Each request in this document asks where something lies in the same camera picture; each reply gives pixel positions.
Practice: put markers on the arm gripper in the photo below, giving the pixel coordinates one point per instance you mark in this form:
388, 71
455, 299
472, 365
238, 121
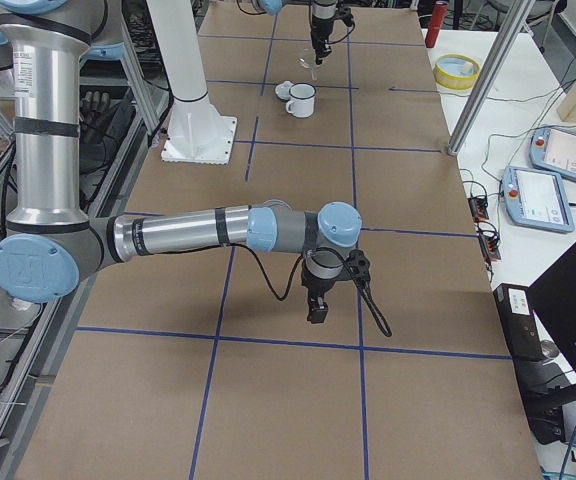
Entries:
314, 288

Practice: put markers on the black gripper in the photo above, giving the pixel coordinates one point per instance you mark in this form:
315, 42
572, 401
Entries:
320, 28

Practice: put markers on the clear glass funnel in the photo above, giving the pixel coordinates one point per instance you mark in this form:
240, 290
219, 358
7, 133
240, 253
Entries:
307, 60

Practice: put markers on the white enamel cup lid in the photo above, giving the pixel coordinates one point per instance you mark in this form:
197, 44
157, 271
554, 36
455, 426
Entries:
282, 90

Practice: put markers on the white enamel cup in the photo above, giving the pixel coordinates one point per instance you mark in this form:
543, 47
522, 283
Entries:
301, 102

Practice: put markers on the red cylinder tube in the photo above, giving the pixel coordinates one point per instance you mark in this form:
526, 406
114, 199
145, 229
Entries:
436, 21

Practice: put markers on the yellow tape roll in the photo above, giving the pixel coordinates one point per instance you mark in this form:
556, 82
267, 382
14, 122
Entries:
456, 71

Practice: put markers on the brown paper table cover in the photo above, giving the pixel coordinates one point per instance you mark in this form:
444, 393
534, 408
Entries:
204, 366

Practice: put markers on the black computer box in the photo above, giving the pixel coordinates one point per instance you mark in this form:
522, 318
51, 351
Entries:
518, 322

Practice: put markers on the near teach pendant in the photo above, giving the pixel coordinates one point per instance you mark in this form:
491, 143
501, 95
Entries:
536, 199

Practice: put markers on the teach pendant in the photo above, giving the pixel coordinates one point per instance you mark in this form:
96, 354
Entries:
554, 149
536, 199

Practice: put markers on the far teach pendant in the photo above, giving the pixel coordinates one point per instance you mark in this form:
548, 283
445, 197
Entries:
554, 149

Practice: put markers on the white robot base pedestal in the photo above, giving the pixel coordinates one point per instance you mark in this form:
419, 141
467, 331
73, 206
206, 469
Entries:
197, 132

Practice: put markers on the aluminium frame post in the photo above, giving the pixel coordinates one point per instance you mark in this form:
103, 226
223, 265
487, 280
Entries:
505, 38

